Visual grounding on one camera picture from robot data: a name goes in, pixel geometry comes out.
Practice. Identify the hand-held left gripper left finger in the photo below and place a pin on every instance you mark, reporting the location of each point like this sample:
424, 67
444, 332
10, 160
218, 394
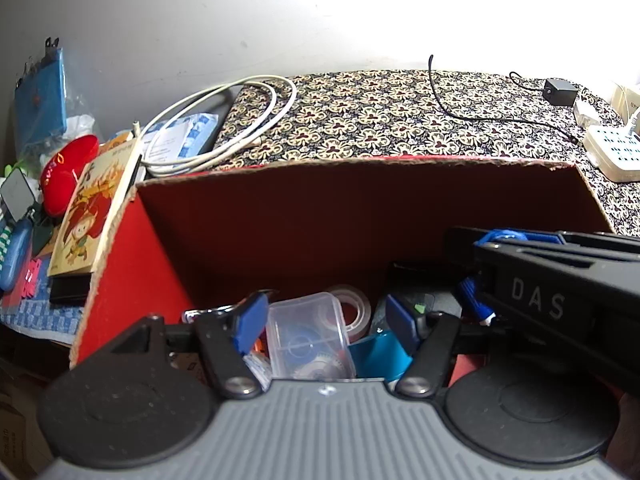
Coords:
250, 322

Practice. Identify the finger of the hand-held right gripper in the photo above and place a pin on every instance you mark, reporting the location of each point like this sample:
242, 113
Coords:
475, 297
505, 236

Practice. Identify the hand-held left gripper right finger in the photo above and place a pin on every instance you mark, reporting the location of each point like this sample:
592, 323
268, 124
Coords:
400, 320

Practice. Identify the clear plastic container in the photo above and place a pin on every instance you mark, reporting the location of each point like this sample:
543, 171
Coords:
305, 325

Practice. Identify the red cardboard box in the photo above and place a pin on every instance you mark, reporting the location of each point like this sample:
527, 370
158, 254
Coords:
300, 220

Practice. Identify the clear tape roll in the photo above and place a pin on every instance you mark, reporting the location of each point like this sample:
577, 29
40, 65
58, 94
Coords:
362, 311

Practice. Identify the blue plastic piece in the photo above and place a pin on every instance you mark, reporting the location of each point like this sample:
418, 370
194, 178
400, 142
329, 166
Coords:
375, 355

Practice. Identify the white printed tape roll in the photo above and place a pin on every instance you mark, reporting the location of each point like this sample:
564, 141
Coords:
260, 367

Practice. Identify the white power strip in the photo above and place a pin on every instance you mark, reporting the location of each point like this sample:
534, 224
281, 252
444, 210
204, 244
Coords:
610, 155

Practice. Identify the white charger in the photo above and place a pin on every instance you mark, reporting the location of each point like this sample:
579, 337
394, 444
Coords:
590, 110

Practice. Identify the black power adapter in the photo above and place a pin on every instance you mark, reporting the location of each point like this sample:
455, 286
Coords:
560, 92

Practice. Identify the floral patterned cloth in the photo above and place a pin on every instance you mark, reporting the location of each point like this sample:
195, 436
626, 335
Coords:
375, 115

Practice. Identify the black box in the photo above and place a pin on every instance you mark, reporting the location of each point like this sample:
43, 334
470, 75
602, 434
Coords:
70, 290

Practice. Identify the illustrated book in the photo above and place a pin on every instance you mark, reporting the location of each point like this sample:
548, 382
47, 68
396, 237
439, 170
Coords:
85, 220

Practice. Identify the white and blue packet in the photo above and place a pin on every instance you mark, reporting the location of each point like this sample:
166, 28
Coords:
185, 135

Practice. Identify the blue printed mat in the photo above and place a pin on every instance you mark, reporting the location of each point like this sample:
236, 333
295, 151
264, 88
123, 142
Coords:
40, 317

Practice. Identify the pink printed packet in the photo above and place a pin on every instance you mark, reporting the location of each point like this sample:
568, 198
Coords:
32, 280

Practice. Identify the red pouch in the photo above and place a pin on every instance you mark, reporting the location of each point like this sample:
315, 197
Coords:
65, 170

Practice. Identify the blue glasses case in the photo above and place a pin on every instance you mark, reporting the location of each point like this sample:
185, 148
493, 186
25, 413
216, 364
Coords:
15, 255

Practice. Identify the brown cardboard box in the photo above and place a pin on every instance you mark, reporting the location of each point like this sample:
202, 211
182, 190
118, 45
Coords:
15, 435

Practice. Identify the small grey device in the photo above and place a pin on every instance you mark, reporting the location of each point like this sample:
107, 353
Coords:
17, 192

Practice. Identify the green plastic item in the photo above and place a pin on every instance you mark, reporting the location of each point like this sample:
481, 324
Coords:
12, 167

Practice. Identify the blue box in plastic bag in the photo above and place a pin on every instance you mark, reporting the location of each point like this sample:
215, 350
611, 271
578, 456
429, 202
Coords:
40, 100

